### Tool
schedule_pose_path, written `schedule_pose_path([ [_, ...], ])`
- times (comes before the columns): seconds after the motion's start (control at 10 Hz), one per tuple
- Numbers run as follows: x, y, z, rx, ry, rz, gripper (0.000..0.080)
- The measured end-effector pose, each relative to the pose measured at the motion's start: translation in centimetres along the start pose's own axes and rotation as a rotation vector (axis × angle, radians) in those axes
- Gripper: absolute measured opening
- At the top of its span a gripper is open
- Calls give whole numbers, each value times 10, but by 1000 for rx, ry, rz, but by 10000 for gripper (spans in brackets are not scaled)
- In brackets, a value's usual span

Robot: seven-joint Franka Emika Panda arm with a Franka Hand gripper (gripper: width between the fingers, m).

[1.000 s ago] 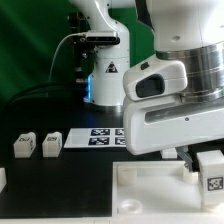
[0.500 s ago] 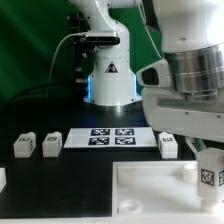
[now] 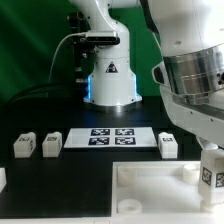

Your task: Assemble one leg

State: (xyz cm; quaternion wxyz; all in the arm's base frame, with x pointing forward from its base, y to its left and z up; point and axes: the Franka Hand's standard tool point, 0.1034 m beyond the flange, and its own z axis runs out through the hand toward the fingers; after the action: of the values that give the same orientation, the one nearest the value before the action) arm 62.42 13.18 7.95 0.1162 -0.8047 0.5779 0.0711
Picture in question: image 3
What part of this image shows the white cable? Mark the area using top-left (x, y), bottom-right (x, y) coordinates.
top-left (48, 32), bottom-right (88, 84)

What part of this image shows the black cable bundle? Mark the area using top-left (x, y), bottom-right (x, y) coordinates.
top-left (1, 82), bottom-right (88, 111)

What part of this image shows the white square tabletop tray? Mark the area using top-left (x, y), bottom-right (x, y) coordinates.
top-left (111, 161), bottom-right (224, 224)

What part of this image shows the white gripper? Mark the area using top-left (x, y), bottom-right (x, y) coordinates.
top-left (160, 86), bottom-right (224, 150)

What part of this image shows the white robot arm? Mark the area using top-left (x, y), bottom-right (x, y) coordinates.
top-left (69, 0), bottom-right (224, 148)

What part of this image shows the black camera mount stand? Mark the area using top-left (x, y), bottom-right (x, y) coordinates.
top-left (67, 12), bottom-right (93, 97)

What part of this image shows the white sheet with markers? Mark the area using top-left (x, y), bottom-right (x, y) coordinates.
top-left (64, 127), bottom-right (157, 148)

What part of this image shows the white block left edge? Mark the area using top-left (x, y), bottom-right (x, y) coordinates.
top-left (0, 168), bottom-right (7, 193)

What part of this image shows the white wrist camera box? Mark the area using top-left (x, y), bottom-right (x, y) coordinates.
top-left (152, 62), bottom-right (170, 87)

